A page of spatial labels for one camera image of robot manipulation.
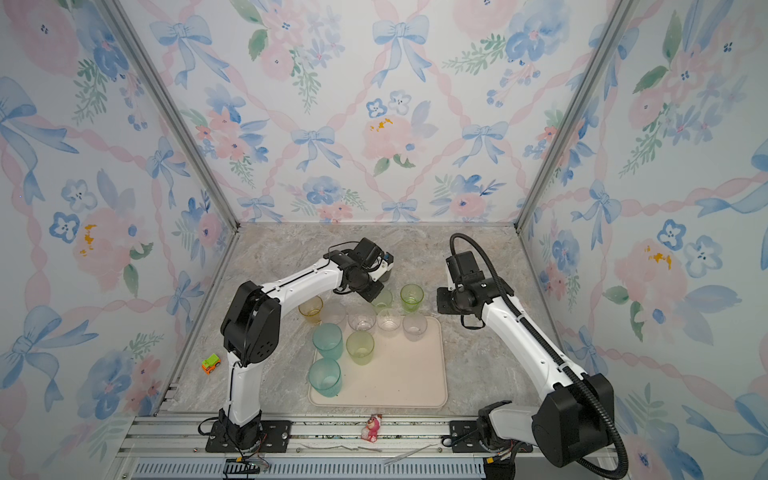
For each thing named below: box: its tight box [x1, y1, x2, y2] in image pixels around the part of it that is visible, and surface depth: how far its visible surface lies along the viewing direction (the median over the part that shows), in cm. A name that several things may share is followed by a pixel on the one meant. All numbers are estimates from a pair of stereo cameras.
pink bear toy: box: [361, 414, 383, 443], surface depth 75 cm
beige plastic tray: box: [308, 316, 448, 408], surface depth 84 cm
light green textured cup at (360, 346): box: [346, 330, 375, 366], surface depth 88 cm
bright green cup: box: [400, 283, 425, 313], surface depth 95 cm
